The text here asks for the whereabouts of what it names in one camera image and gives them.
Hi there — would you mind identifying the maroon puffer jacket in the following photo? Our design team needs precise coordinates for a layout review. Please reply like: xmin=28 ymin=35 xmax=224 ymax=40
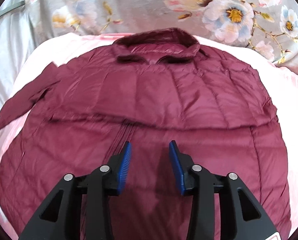
xmin=0 ymin=27 xmax=291 ymax=240

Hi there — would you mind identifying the silver satin curtain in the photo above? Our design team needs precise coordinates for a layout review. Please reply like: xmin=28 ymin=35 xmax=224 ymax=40
xmin=0 ymin=0 xmax=44 ymax=109

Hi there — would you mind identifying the pink bow print blanket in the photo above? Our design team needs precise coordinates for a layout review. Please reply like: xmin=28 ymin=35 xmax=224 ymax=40
xmin=0 ymin=31 xmax=298 ymax=240

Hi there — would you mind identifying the grey floral bed sheet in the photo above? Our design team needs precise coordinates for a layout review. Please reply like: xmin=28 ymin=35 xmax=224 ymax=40
xmin=24 ymin=0 xmax=298 ymax=74

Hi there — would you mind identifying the grey metal rail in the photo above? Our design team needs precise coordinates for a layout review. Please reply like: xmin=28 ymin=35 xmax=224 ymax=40
xmin=0 ymin=0 xmax=25 ymax=18

